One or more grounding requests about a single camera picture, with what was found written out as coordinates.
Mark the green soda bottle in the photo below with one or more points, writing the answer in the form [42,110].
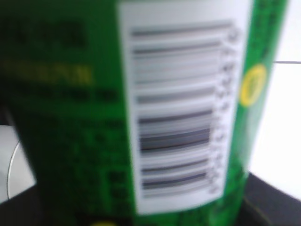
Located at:
[138,112]

